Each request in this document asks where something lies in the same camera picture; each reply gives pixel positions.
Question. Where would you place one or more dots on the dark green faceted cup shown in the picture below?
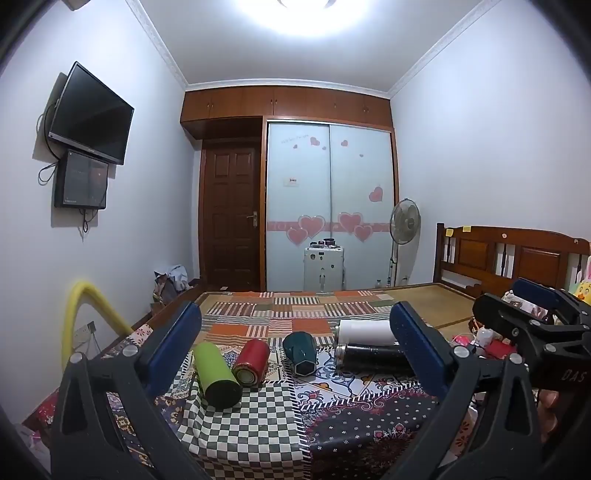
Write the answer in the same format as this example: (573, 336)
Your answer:
(299, 353)

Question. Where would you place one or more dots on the person's right hand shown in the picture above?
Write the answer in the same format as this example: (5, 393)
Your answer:
(549, 408)

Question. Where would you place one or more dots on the red cup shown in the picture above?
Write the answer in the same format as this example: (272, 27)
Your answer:
(251, 362)

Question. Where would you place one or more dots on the red cloth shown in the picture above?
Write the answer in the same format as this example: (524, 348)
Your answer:
(496, 347)

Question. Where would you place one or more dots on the standing fan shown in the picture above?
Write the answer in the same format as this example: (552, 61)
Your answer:
(405, 221)

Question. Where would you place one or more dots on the wall socket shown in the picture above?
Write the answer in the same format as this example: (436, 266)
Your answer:
(83, 332)

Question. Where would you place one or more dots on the straw bed mat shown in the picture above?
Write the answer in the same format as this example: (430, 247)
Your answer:
(429, 302)

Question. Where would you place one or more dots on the small wall-mounted monitor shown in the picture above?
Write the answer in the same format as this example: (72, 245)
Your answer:
(82, 180)

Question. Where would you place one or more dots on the wooden bed headboard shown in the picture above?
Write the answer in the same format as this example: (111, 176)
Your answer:
(508, 254)

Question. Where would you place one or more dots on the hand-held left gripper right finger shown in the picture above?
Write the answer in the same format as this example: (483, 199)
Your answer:
(418, 350)

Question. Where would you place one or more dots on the yellow foam tube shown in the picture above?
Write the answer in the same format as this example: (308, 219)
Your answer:
(74, 309)

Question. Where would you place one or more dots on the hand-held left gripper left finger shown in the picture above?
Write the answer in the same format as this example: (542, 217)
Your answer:
(171, 347)

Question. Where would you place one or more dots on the brown wooden door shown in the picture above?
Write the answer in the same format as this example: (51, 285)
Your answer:
(228, 217)

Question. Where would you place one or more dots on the black cup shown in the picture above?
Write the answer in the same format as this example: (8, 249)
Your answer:
(374, 356)

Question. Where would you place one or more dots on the yellow plush toy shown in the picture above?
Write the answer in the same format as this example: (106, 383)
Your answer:
(582, 288)

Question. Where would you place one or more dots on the wall-mounted television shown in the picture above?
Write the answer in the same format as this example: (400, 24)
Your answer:
(90, 115)

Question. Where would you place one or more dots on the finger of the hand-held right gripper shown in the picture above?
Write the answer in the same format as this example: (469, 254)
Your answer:
(542, 295)
(508, 318)

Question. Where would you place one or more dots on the round ceiling lamp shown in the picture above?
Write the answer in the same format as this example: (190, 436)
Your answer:
(300, 11)

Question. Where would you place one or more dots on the white cup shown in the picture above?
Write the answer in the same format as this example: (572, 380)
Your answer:
(364, 331)

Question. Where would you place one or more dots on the patchwork blanket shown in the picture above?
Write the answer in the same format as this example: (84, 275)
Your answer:
(258, 429)

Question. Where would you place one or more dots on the wooden wardrobe with sliding doors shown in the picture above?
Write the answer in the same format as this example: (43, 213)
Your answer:
(300, 194)

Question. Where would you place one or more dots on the pile of clothes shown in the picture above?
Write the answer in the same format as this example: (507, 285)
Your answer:
(168, 284)

